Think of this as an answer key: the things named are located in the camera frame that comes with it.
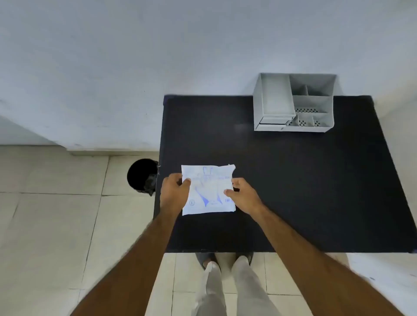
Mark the person's left hand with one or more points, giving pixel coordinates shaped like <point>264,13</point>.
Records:
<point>172,195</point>

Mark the person's right hand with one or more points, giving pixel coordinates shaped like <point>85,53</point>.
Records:
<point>246,197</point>

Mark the person's left thumb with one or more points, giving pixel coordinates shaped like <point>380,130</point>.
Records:
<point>185,185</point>

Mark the person's right thumb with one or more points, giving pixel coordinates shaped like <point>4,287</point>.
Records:
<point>230,193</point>

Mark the white plastic glove packet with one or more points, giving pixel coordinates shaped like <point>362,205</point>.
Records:
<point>208,192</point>

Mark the person's right forearm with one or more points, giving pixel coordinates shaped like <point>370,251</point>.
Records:
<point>312,263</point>

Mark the person's left forearm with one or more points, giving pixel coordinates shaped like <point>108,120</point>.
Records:
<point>123,270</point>

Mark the black waste bin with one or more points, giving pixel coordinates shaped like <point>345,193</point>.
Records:
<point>141,175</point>

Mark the person's right grey shoe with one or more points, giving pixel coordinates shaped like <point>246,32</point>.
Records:
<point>245,255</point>

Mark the person's grey shoe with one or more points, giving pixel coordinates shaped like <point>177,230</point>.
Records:
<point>245,255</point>
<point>203,258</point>

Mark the person's left grey shoe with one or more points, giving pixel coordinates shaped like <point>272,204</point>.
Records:
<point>203,258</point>

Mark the person's right leg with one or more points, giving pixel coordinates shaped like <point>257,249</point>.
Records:
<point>252,288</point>

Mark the person's leg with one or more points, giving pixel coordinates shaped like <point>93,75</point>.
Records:
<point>213,289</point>
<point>252,288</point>

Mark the person's left leg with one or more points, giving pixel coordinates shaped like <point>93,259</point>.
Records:
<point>213,289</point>

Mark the grey desk organizer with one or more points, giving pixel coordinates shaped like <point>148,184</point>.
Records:
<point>295,102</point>

